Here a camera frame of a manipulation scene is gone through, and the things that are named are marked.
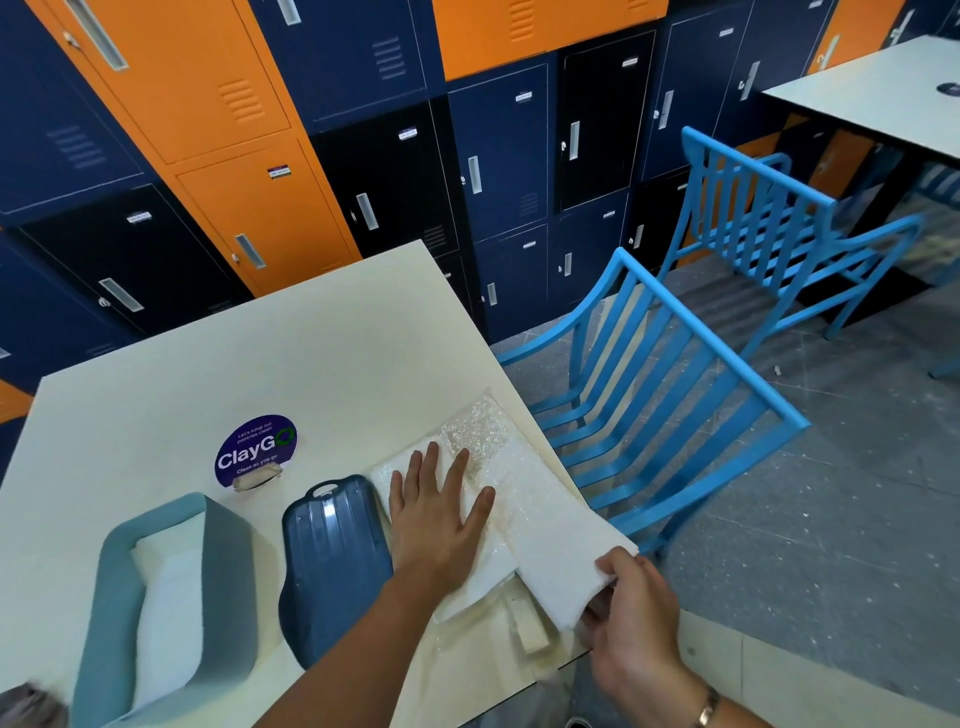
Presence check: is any wall of blue orange lockers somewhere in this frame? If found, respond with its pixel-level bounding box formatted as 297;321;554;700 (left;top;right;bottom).
0;0;960;481

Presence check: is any person's right hand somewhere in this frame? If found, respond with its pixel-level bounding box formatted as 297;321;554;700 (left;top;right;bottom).
579;546;708;708

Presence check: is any white square table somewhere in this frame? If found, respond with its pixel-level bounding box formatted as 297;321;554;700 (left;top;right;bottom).
760;34;960;249

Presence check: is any person's left forearm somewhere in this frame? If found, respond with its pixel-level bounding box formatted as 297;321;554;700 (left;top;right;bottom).
253;571;453;728

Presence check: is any clear bubble wrap sheet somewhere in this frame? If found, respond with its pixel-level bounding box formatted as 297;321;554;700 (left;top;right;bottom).
438;390;543;558

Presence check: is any person's right forearm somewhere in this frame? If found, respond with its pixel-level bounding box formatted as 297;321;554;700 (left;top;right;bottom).
705;691;775;728

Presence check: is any dark blue plastic lid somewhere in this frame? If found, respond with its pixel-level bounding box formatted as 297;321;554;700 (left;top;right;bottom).
278;474;396;672

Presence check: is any blue metal slatted chair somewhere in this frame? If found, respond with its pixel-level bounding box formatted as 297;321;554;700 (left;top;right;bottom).
655;125;925;363
873;144;960;381
498;246;813;562

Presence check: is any person's left hand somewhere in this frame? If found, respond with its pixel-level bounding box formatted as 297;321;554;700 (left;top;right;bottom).
388;441;497;595

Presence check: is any light blue plastic bin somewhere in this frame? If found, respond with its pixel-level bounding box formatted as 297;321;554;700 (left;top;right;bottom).
70;492;261;728

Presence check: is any beige tape strip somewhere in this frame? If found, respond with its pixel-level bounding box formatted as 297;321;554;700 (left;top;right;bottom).
504;576;555;656

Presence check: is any white foam sheet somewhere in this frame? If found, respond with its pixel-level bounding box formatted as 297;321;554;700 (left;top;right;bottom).
461;408;641;633
369;442;522;625
129;511;209;712

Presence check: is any round purple sticker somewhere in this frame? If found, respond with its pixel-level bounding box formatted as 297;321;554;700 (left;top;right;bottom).
213;414;300;489

